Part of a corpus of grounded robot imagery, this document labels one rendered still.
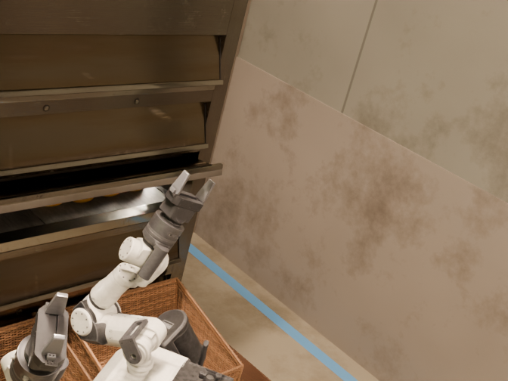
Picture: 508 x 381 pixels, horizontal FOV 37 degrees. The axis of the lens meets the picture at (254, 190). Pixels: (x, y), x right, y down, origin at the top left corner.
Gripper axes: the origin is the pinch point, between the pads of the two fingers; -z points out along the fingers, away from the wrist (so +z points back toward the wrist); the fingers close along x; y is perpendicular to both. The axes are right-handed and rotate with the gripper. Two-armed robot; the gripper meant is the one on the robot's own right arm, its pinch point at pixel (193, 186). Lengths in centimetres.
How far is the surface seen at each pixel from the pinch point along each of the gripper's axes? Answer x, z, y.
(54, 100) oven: -4, 13, 67
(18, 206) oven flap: 2, 42, 49
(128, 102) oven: -32, 4, 68
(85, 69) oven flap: -8, 0, 69
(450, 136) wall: -208, -52, 45
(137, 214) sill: -63, 42, 63
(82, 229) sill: -40, 52, 62
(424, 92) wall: -204, -63, 69
